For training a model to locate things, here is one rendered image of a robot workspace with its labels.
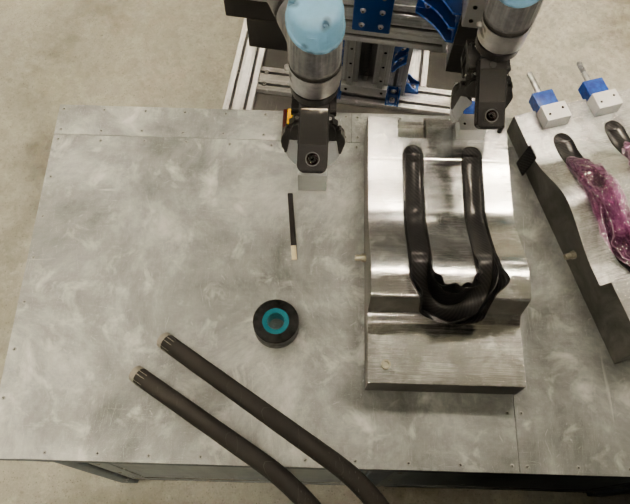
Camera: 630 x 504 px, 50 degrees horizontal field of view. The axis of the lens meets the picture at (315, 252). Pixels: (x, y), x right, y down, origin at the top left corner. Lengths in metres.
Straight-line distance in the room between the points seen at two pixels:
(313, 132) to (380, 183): 0.26
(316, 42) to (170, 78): 1.66
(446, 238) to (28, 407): 0.77
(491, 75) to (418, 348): 0.46
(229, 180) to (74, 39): 1.48
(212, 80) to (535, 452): 1.74
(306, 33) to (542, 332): 0.69
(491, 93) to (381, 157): 0.24
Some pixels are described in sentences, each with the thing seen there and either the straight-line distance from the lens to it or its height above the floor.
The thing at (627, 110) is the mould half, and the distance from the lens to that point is 1.48.
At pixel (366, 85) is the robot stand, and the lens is 2.00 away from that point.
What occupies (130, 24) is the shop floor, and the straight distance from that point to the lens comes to 2.70.
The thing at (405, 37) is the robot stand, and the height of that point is 0.71.
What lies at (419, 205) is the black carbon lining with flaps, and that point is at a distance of 1.22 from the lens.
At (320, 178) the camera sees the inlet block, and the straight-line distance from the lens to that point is 1.16.
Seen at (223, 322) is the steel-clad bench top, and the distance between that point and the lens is 1.21.
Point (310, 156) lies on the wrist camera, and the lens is 1.00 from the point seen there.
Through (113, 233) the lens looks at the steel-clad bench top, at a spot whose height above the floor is 0.80.
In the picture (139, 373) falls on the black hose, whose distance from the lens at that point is 1.18.
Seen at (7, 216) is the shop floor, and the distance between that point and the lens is 2.38.
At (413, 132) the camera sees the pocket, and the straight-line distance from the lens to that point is 1.32.
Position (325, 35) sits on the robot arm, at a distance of 0.88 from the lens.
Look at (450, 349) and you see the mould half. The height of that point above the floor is 0.86.
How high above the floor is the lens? 1.95
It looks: 67 degrees down
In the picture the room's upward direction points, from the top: 2 degrees clockwise
